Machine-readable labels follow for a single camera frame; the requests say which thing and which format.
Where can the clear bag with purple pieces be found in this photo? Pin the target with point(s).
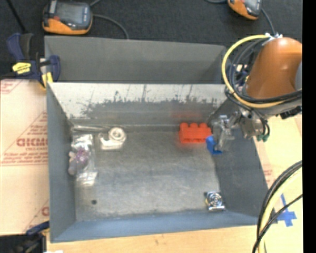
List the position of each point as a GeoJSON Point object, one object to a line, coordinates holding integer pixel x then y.
{"type": "Point", "coordinates": [81, 158]}

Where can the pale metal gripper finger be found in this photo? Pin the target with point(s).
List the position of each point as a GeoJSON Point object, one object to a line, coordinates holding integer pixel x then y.
{"type": "Point", "coordinates": [219, 124]}
{"type": "Point", "coordinates": [226, 141]}

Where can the grey metal bin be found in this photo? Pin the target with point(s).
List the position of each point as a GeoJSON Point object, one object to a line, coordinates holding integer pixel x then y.
{"type": "Point", "coordinates": [152, 173]}

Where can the small blue plastic piece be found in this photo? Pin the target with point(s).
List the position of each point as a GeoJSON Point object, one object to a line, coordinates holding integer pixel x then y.
{"type": "Point", "coordinates": [211, 142]}

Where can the brown cardboard board red print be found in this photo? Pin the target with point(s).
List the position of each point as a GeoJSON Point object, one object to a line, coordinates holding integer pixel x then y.
{"type": "Point", "coordinates": [21, 151]}

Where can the black cylinder on white bracket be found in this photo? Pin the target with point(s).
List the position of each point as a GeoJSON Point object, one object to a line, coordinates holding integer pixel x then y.
{"type": "Point", "coordinates": [289, 112]}

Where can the clear tape dispenser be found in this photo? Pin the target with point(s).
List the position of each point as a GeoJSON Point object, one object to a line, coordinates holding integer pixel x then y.
{"type": "Point", "coordinates": [113, 138]}

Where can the red toy building brick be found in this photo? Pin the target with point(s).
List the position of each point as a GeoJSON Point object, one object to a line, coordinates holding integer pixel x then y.
{"type": "Point", "coordinates": [193, 134]}

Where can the shiny square metal piece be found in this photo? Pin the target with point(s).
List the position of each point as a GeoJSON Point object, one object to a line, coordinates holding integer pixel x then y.
{"type": "Point", "coordinates": [214, 201]}

